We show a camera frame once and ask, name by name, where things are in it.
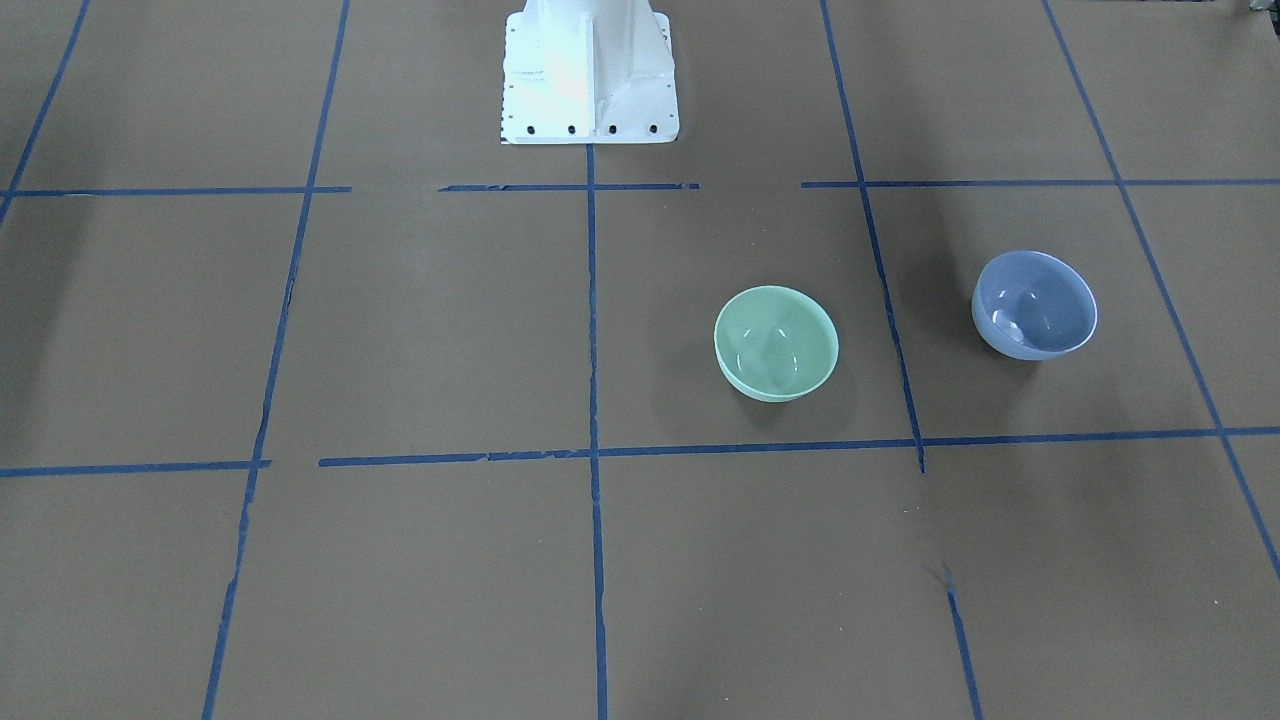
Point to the green bowl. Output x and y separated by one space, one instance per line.
775 344

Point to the blue bowl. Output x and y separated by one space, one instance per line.
1031 306

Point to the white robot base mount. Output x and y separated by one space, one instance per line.
588 72

